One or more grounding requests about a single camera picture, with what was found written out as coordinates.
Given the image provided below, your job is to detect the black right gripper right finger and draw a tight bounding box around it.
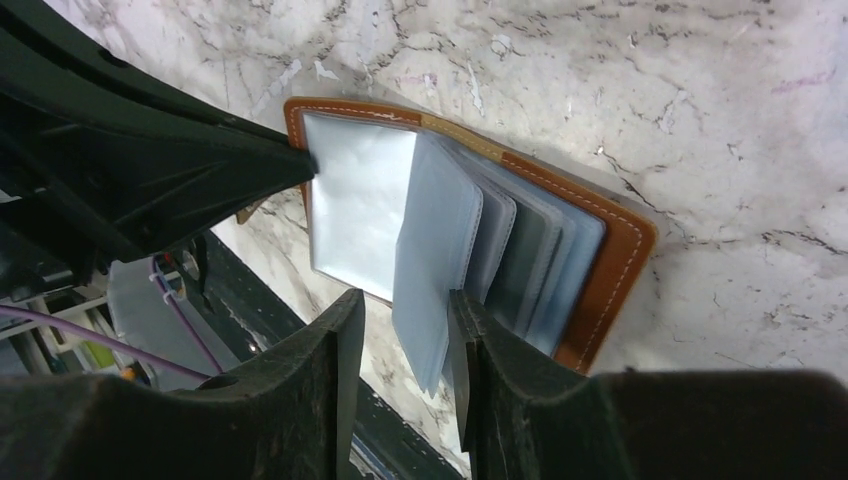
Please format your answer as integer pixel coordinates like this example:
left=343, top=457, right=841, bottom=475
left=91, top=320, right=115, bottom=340
left=447, top=290, right=847, bottom=479

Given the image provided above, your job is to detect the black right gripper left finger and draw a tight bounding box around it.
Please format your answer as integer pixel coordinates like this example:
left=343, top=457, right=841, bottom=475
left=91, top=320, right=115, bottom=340
left=1, top=289, right=365, bottom=479

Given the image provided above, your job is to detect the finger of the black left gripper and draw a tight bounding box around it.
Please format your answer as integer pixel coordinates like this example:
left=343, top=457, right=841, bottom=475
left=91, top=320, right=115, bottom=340
left=1, top=1, right=315, bottom=263

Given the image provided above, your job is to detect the brown leather card holder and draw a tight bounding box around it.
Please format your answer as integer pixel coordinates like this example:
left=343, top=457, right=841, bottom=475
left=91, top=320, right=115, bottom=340
left=283, top=97, right=658, bottom=394

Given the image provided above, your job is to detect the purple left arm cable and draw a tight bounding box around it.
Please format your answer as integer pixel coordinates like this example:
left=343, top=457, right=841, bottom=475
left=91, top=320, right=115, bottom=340
left=0, top=261, right=227, bottom=384

